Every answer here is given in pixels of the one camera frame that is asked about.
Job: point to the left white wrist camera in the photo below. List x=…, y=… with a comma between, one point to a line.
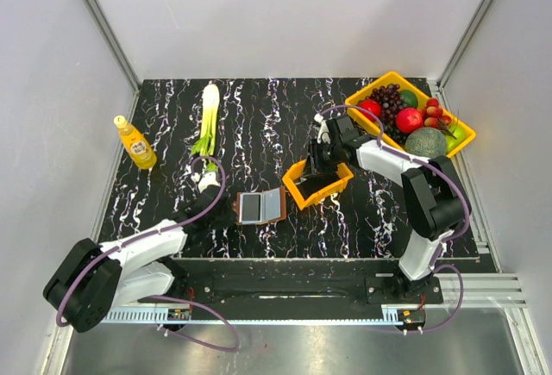
x=205, y=180

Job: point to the green apple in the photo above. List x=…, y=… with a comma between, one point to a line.
x=457, y=135

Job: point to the yellow juice bottle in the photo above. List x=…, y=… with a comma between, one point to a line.
x=135, y=144

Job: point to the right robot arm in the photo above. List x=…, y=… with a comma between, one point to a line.
x=436, y=204

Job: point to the large yellow fruit tray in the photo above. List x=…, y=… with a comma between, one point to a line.
x=377, y=128

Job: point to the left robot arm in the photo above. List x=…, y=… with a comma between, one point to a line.
x=95, y=278

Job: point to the dark purple grape bunch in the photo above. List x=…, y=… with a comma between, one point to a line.
x=391, y=103

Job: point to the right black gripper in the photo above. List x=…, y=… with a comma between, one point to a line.
x=314, y=164

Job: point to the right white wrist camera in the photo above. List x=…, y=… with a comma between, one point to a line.
x=323, y=134

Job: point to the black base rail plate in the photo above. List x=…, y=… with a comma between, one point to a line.
x=375, y=281

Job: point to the red lychee cluster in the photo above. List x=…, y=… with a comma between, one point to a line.
x=434, y=116

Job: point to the dark green avocado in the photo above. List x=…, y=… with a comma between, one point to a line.
x=409, y=98

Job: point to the small orange plastic bin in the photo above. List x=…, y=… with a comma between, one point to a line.
x=296, y=173

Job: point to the black credit card in bin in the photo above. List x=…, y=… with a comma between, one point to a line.
x=311, y=185

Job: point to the green netted melon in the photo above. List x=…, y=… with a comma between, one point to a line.
x=426, y=142

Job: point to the red apple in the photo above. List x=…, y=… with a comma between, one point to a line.
x=371, y=109

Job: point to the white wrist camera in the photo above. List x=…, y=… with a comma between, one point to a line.
x=205, y=180
x=323, y=134

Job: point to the brown leather card holder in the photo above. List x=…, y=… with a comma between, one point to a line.
x=272, y=206

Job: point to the red pomegranate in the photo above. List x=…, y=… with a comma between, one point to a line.
x=408, y=120

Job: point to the black credit card white edge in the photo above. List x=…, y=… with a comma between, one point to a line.
x=250, y=207

